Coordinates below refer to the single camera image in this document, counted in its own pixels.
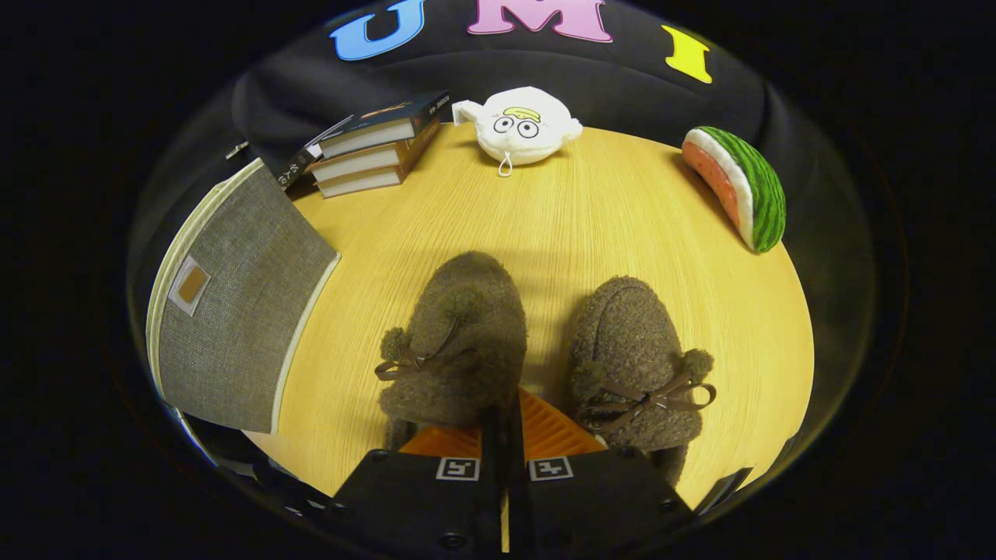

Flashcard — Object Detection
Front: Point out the brown fuzzy shoe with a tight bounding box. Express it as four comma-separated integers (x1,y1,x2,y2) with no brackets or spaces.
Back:
566,276,717,487
375,250,528,452

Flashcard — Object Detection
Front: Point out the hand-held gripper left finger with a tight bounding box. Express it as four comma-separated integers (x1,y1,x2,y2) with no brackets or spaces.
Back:
331,404,507,560

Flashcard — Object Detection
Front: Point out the grey fabric storage box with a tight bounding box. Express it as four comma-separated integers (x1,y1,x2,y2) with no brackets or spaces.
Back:
146,158,342,435

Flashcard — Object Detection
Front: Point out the black backdrop cloth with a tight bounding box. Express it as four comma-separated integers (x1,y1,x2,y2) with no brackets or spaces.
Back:
128,0,876,436

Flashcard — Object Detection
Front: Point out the brown cover book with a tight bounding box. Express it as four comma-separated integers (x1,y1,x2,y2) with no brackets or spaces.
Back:
315,152,413,199
307,124,440,184

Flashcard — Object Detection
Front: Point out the white-edged picture cover book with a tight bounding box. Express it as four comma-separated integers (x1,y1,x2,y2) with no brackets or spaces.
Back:
276,115,359,191

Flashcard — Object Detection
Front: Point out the dark blue hardcover book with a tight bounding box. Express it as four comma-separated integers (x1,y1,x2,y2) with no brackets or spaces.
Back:
315,92,452,160

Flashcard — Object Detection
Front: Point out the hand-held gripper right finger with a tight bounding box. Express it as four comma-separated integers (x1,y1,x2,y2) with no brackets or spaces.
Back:
507,387,697,560

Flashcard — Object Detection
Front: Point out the watermelon slice plush toy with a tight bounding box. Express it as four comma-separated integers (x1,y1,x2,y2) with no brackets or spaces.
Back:
682,126,787,254

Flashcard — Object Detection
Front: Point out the white plush toy with face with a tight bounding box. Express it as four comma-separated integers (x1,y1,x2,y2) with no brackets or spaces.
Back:
451,86,584,178

